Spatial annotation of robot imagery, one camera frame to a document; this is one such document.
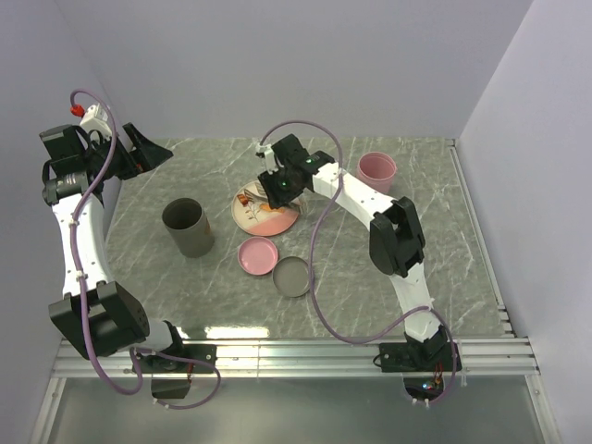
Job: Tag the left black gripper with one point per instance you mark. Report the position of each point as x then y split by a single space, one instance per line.
145 156

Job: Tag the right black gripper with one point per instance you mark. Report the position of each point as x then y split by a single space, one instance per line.
277 198

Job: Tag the metal tongs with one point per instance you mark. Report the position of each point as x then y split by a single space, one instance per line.
255 192

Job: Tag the salmon slice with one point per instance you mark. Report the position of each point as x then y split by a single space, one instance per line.
267 208

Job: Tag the red braised meat piece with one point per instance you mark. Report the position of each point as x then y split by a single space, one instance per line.
243 199

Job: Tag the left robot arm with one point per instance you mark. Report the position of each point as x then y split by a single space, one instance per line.
95 311

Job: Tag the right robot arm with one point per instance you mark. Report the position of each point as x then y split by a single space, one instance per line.
396 239

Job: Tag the pink and cream plate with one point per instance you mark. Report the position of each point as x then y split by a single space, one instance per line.
260 223

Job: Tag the grey cylindrical container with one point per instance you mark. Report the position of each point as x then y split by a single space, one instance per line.
188 226

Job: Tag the pink round lid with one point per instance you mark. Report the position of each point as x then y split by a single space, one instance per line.
257 256

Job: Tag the grey round lid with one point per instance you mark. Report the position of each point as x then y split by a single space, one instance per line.
291 277

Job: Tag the pink cylindrical container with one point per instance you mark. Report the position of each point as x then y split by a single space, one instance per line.
377 170

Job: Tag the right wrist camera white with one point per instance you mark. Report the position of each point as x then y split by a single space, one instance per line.
267 154

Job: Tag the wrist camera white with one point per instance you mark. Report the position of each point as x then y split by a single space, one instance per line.
267 154
94 117

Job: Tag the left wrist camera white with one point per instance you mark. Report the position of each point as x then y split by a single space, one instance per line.
94 117

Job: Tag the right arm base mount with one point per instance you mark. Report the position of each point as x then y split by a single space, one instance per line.
426 382

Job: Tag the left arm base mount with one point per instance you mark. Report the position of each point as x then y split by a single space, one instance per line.
172 371

